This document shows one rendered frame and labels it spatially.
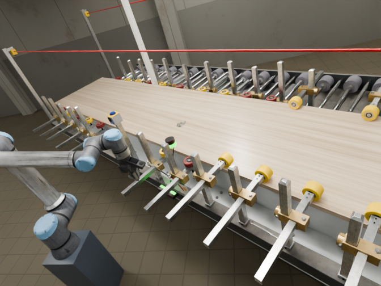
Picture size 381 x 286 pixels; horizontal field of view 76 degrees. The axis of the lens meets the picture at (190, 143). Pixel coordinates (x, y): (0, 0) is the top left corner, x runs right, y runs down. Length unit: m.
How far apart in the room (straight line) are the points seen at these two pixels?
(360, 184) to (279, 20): 4.12
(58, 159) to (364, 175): 1.51
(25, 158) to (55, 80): 5.25
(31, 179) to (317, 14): 4.89
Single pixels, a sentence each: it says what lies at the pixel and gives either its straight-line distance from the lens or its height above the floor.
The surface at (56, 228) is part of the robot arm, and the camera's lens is 1.85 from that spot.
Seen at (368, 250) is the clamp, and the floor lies 0.97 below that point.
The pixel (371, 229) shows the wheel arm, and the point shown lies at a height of 0.96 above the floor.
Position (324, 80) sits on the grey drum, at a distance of 2.42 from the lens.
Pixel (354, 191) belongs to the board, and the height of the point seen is 0.90.
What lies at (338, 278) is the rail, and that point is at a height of 0.70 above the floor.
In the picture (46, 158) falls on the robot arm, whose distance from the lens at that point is 1.45.
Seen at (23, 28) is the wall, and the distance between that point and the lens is 6.55.
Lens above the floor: 1.91
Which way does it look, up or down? 35 degrees down
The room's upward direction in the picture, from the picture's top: 18 degrees counter-clockwise
